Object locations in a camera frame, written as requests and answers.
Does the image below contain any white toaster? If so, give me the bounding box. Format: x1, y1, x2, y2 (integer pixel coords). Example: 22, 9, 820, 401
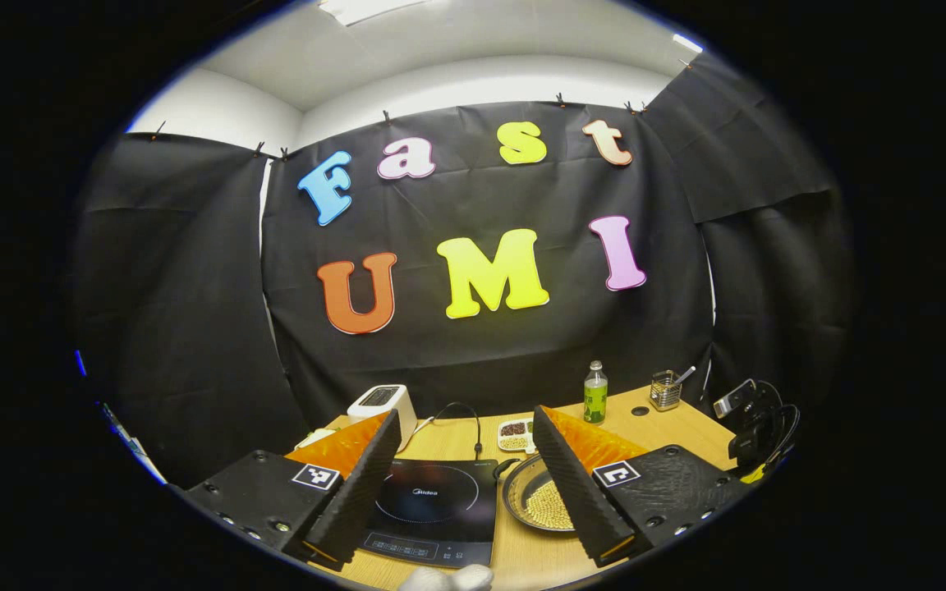
347, 384, 418, 452

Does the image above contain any stainless steel pot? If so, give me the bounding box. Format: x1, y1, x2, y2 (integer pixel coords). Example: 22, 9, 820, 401
493, 453, 579, 536

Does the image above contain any pile of soybeans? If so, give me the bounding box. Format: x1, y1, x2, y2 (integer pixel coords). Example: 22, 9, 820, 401
525, 479, 574, 530

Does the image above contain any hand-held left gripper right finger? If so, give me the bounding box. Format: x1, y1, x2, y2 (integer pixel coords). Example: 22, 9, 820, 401
532, 405, 757, 569

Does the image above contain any green label plastic bottle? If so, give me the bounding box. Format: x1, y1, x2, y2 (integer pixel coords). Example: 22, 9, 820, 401
583, 360, 609, 424

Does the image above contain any black induction cooktop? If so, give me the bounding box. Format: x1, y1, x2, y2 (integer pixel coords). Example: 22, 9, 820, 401
360, 458, 500, 569

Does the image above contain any black power cable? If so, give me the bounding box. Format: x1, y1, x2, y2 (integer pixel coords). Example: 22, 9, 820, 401
401, 401, 484, 460

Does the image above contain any white divided bean tray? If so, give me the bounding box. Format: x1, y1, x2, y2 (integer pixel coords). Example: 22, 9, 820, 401
496, 418, 538, 454

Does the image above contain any metal wire utensil holder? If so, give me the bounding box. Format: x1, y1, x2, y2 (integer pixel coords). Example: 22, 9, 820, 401
650, 370, 683, 412

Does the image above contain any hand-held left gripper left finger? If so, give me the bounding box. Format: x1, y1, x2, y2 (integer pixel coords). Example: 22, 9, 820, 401
184, 409, 402, 573

